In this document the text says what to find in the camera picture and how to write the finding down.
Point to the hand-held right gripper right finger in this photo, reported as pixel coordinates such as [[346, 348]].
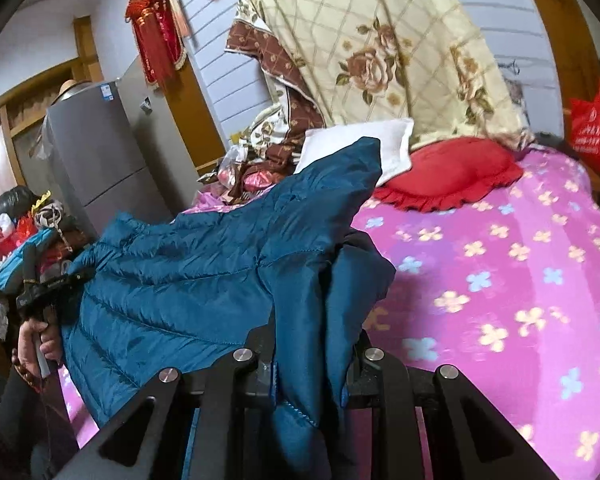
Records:
[[350, 392]]

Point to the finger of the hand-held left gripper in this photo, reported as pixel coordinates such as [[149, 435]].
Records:
[[80, 276]]

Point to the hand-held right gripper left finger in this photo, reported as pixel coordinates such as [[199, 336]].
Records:
[[266, 375]]

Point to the teal down jacket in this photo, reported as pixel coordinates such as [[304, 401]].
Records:
[[190, 280]]

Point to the person's left forearm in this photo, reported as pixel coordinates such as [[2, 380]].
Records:
[[25, 425]]

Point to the person's left hand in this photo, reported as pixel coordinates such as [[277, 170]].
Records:
[[47, 347]]

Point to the blue cloth bag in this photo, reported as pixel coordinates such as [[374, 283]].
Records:
[[15, 267]]

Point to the black plastic bag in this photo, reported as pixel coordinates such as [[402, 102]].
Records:
[[15, 201]]

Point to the grey refrigerator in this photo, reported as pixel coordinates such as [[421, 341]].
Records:
[[110, 160]]

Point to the pink floral blanket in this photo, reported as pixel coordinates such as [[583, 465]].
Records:
[[480, 285]]

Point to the straw hat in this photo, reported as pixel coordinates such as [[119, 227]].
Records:
[[70, 91]]

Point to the pink plastic packet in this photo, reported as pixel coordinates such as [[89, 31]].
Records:
[[252, 177]]

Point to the red ruffled pillow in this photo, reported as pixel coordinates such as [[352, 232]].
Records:
[[450, 170]]

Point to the red knot ornament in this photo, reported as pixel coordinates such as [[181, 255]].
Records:
[[155, 35]]

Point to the white pillow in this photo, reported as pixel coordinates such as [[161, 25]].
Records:
[[380, 140]]

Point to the white and wood headboard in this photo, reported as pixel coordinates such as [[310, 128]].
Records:
[[220, 60]]

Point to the brown patterned quilt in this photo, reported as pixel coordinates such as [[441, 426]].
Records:
[[285, 100]]

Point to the cream floral quilt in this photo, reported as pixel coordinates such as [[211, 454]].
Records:
[[380, 50]]

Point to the red shopping bag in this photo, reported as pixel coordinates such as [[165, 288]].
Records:
[[595, 130]]

